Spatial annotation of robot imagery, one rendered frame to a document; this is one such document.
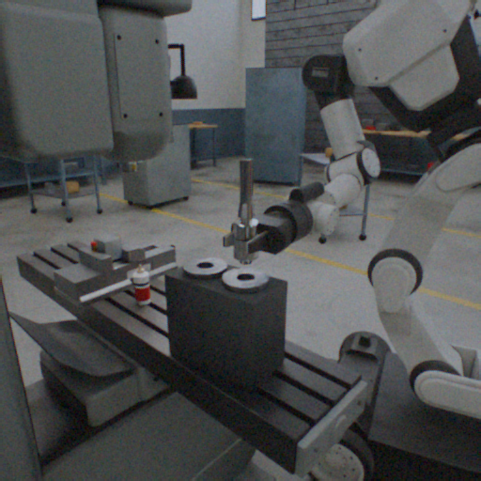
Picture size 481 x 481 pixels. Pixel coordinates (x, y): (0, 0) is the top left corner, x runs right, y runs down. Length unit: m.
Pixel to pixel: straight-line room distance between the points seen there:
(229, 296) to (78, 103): 0.45
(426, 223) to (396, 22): 0.48
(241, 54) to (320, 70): 9.80
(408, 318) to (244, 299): 0.61
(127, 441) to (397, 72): 1.09
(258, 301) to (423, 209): 0.57
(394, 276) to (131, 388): 0.72
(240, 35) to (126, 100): 10.09
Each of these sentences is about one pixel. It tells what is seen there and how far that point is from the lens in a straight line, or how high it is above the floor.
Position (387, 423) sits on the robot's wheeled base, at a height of 0.57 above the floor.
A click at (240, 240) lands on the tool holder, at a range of 0.73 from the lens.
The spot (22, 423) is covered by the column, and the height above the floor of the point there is 0.88.
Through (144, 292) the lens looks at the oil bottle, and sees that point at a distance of 1.11.
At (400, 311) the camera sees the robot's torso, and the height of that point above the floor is 0.90.
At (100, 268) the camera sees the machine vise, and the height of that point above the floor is 1.01.
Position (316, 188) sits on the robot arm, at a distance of 0.91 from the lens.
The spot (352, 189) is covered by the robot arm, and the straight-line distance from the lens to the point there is 1.06.
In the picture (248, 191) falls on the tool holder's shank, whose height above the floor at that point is 1.30.
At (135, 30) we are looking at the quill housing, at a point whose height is 1.58.
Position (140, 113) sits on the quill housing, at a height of 1.42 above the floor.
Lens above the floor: 1.45
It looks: 19 degrees down
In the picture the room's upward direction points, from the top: straight up
